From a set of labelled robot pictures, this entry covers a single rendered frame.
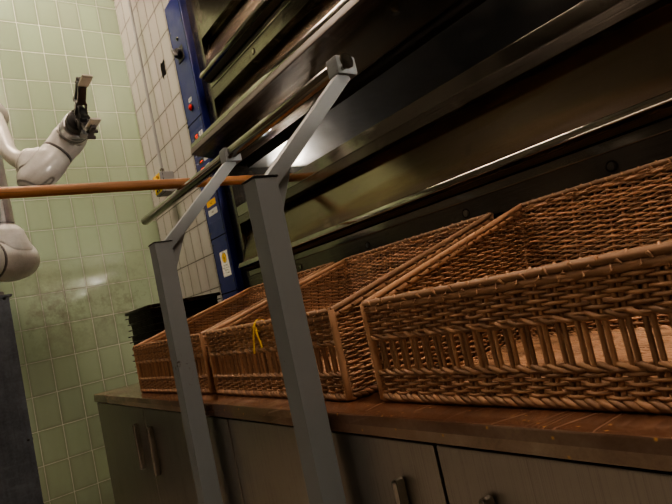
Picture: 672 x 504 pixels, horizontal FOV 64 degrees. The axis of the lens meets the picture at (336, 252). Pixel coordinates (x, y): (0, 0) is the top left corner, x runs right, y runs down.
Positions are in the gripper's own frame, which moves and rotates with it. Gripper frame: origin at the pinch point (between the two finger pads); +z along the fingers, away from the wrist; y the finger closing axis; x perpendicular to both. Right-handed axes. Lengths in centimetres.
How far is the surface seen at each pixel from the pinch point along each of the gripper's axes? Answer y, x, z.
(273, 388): 89, -5, 65
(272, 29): -17, -55, 22
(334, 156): 33, -55, 40
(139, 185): 29.7, -6.9, 7.5
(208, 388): 89, -7, 30
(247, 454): 101, -1, 58
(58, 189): 29.7, 14.7, 7.5
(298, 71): 10, -44, 45
